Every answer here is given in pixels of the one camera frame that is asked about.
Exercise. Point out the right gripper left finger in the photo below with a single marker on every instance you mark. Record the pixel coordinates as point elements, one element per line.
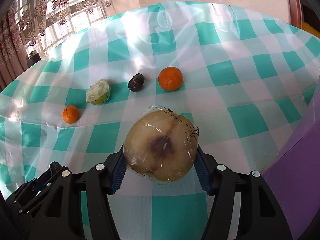
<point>74,198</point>

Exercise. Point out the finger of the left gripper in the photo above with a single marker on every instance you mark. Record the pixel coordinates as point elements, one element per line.
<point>50,194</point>
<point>31,193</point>

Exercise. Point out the small dark dried fruit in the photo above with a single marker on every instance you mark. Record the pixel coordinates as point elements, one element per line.
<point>54,168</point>

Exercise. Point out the small orange tangerine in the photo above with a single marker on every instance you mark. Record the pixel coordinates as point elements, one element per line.
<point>70,114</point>

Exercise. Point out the pale fruit half front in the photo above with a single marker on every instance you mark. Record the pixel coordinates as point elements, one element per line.
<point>161,145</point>

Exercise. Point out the small green fruit half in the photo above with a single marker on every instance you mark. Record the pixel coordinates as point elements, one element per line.
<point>98,93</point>

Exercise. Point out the dark passion fruit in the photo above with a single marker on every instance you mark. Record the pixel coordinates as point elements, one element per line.
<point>136,83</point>

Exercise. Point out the purple cardboard box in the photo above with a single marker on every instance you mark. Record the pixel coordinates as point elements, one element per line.
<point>294,176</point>

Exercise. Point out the brown drape curtain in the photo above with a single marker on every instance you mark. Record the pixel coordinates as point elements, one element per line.
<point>13,56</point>

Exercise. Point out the dark jar on windowsill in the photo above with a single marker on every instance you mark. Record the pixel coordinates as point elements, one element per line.
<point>33,59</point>

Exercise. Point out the teal pink checkered tablecloth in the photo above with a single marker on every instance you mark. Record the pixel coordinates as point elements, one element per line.
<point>248,79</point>

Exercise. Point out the floral lace curtain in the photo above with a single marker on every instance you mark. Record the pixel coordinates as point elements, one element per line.
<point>43,24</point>

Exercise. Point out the yellow object at edge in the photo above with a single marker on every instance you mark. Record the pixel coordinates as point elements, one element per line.
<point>310,29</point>

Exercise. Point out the red wooden door frame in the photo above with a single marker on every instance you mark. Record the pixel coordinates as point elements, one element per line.
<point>296,13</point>

